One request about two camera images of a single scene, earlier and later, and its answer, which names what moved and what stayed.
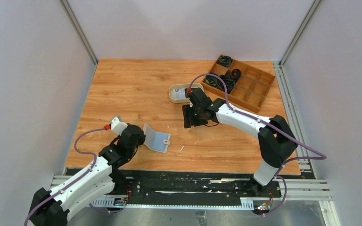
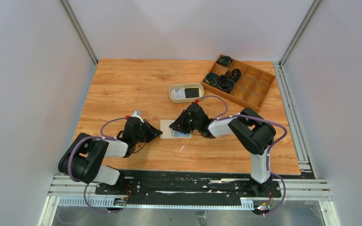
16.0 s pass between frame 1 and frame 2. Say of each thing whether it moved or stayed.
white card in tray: stayed
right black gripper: moved
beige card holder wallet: moved
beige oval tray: stayed
